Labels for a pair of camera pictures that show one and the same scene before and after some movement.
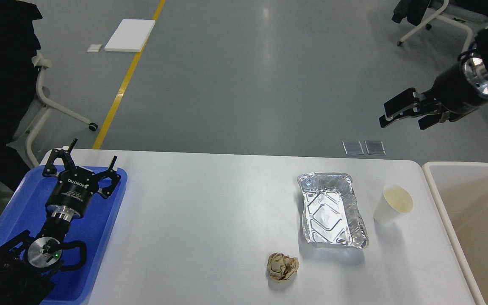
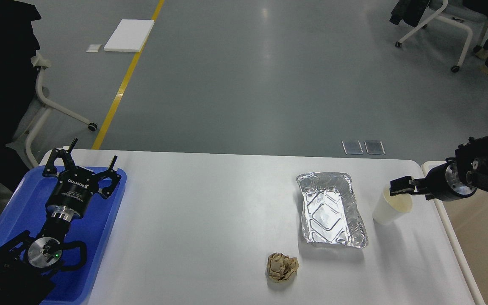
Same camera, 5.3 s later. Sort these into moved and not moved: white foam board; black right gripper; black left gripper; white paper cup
Moved: black right gripper
Not moved: white foam board; white paper cup; black left gripper
